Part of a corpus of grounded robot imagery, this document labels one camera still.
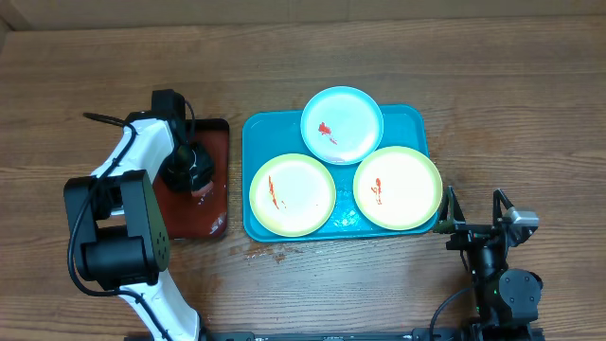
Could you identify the green plate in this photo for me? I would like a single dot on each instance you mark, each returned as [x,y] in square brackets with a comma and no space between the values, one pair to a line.
[292,195]
[397,188]

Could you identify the dark red tray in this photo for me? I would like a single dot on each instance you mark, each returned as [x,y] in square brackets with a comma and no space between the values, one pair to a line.
[189,217]

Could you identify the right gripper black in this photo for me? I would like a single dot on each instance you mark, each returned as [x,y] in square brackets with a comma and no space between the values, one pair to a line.
[476,232]

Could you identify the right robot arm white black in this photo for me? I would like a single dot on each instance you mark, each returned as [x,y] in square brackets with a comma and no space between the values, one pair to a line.
[506,299]

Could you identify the round orange green sponge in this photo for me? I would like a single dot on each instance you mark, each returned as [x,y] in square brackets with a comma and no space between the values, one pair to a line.
[203,191]

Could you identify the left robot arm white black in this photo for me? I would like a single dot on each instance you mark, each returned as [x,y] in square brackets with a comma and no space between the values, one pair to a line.
[119,244]

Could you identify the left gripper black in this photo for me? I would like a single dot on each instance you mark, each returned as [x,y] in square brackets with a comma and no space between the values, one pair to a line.
[204,165]

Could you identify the teal plastic tray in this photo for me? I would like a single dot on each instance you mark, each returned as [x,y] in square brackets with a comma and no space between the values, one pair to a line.
[270,134]

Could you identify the light blue plate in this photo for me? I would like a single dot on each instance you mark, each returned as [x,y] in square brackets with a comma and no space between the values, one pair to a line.
[342,125]

